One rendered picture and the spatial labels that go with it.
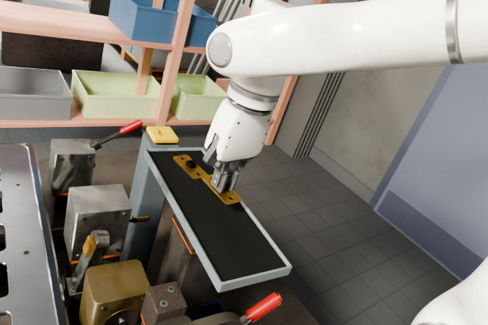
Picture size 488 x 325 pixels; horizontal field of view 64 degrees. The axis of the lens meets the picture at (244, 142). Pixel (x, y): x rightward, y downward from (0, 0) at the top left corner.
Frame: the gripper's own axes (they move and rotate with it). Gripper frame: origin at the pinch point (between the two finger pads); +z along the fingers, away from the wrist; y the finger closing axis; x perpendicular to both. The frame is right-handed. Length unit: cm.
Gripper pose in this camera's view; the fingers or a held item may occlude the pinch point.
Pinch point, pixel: (224, 178)
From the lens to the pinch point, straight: 71.2
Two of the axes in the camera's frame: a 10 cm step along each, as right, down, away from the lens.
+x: 6.1, 5.2, -6.0
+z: -2.9, 8.5, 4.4
